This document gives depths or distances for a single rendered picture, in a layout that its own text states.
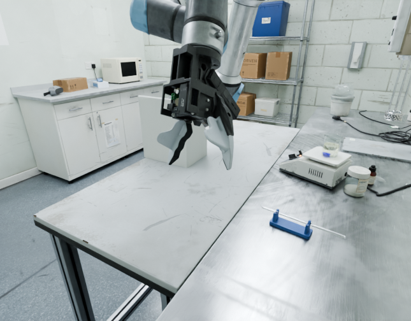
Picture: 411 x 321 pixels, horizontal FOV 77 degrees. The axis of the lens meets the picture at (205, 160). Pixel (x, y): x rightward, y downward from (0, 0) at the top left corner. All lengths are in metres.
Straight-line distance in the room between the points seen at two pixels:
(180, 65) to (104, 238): 0.44
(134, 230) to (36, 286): 1.37
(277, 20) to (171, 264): 2.81
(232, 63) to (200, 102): 0.58
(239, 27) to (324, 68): 2.46
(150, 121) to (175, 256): 0.57
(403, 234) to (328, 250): 0.22
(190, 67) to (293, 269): 0.44
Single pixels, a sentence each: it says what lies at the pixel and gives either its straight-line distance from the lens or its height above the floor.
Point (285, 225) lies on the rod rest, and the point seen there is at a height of 0.91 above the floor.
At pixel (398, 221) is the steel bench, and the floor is 0.90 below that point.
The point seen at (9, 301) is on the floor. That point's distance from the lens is 2.00.
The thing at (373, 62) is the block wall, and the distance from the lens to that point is 3.33.
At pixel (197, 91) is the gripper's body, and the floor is 1.25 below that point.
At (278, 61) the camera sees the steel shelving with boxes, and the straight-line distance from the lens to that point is 3.07.
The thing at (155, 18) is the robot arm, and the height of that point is 1.37.
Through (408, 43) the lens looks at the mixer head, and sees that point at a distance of 1.27.
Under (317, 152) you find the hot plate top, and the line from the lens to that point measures 0.96.
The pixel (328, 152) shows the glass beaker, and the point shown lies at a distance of 0.92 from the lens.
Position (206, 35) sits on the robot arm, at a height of 1.33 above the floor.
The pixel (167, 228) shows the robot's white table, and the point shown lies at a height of 0.90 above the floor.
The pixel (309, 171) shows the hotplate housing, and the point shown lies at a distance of 0.92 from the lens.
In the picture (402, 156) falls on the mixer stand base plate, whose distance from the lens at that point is 1.32.
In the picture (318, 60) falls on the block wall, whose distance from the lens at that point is 3.35.
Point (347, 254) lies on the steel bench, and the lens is 0.68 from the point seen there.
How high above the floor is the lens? 1.32
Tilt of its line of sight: 24 degrees down
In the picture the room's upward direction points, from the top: straight up
